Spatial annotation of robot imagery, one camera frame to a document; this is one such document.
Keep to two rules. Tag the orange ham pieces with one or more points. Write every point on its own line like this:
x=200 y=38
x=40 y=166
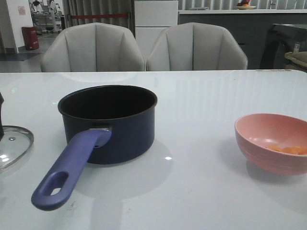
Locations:
x=295 y=150

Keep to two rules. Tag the red barrier tape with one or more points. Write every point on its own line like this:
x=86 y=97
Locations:
x=101 y=16

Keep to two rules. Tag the grey counter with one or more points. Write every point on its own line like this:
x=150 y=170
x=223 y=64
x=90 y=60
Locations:
x=248 y=27

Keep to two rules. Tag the right grey upholstered chair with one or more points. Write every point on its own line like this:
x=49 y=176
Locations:
x=196 y=46

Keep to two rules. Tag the beige cushion at right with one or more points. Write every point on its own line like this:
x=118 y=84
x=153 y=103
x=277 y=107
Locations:
x=296 y=60

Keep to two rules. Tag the glass lid blue knob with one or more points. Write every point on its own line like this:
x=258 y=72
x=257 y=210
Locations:
x=15 y=142

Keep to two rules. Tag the left grey upholstered chair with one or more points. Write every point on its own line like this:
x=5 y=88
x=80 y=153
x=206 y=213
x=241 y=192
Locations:
x=93 y=47

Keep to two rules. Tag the grey upholstered chair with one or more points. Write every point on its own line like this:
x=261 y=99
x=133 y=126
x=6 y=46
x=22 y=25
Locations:
x=93 y=47
x=196 y=46

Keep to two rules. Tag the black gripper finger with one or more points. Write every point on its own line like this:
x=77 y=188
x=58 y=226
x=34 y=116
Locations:
x=1 y=125

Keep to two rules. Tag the blue saucepan with handle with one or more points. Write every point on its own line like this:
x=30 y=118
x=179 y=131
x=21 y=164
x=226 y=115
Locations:
x=106 y=124

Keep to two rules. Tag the red bin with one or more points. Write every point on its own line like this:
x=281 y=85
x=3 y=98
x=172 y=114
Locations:
x=30 y=38

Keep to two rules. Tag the fruit plate on counter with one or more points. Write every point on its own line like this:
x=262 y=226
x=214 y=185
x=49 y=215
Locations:
x=244 y=5

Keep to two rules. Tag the pink bowl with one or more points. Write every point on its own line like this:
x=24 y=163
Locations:
x=254 y=132

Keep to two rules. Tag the white cabinet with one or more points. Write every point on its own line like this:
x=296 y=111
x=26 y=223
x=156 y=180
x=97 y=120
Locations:
x=151 y=17

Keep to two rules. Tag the dark appliance at right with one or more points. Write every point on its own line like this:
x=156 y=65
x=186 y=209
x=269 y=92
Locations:
x=280 y=39

